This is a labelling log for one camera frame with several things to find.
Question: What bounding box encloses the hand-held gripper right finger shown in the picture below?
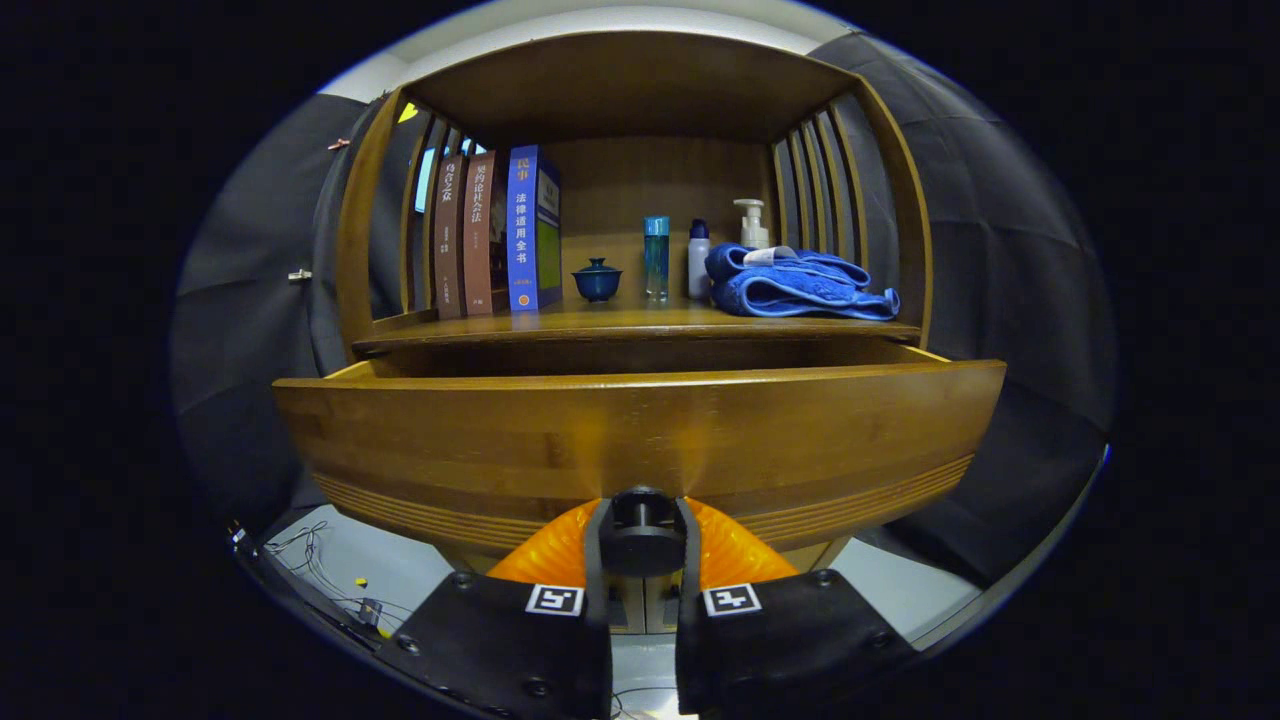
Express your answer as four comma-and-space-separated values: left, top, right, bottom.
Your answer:
675, 497, 916, 716

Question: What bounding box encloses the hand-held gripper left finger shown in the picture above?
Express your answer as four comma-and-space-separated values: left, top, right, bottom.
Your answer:
375, 497, 613, 720

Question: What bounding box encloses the wooden drawer with black knob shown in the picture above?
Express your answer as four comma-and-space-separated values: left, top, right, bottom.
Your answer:
272, 345, 1007, 601

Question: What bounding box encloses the wooden cabinet door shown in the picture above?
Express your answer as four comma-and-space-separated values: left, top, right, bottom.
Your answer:
612, 577, 646, 634
645, 577, 679, 634

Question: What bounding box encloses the wooden countertop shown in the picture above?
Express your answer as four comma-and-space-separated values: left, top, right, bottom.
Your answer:
352, 300, 921, 351

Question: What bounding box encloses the wooden cabinet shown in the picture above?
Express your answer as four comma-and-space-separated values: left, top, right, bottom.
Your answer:
335, 28, 933, 636

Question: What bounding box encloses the blue lidded teacup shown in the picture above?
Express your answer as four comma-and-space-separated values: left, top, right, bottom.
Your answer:
572, 257, 623, 303

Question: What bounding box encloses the blue towel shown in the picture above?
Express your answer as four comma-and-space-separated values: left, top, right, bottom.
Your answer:
704, 242, 901, 322

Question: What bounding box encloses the white bottle with blue cap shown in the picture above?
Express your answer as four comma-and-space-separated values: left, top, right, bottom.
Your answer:
687, 219, 712, 301

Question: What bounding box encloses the clear blue bottle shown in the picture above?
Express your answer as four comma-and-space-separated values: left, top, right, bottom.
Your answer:
643, 215, 671, 301

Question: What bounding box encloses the white pump bottle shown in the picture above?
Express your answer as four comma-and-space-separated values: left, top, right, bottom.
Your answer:
733, 198, 771, 251

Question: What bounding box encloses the thick blue book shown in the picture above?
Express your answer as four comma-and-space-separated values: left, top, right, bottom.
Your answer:
506, 145, 563, 313

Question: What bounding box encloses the reddish brown book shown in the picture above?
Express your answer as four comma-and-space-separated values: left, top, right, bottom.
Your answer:
462, 150, 509, 317

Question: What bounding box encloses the dark brown book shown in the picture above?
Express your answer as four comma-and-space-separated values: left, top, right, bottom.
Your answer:
433, 158, 469, 321

